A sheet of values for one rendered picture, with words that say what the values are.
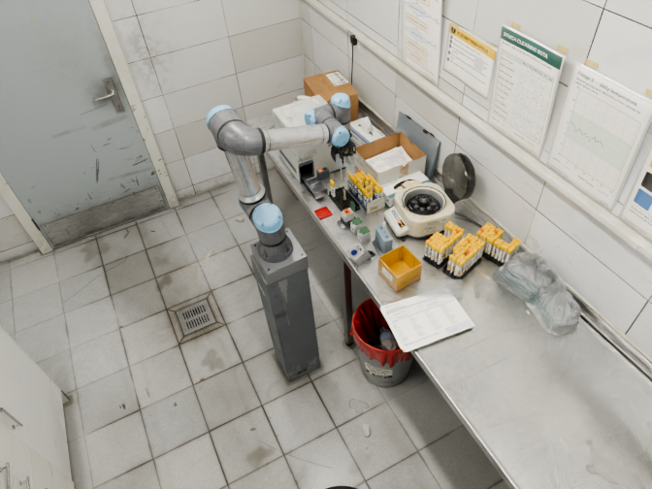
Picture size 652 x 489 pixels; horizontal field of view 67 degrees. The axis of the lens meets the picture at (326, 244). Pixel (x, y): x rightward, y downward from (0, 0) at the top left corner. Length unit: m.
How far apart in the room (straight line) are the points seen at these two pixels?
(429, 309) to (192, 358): 1.57
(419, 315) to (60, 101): 2.49
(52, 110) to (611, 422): 3.24
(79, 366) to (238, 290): 1.03
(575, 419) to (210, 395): 1.85
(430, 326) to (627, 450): 0.74
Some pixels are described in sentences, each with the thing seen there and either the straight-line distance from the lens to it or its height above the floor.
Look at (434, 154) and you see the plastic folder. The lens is 2.57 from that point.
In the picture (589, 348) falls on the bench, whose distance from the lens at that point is 2.11.
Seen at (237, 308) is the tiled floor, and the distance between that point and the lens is 3.22.
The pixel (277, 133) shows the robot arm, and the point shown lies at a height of 1.53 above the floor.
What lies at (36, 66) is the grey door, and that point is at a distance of 3.40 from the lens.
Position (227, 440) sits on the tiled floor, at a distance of 2.81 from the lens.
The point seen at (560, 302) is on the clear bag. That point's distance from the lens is 2.06.
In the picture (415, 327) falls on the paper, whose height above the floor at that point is 0.89.
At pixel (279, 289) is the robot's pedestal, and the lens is 2.22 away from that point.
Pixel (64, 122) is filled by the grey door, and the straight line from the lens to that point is 3.55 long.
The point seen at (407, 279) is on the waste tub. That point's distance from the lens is 2.08.
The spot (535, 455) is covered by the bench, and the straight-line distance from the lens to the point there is 1.85.
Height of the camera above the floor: 2.53
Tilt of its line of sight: 47 degrees down
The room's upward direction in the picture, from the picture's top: 5 degrees counter-clockwise
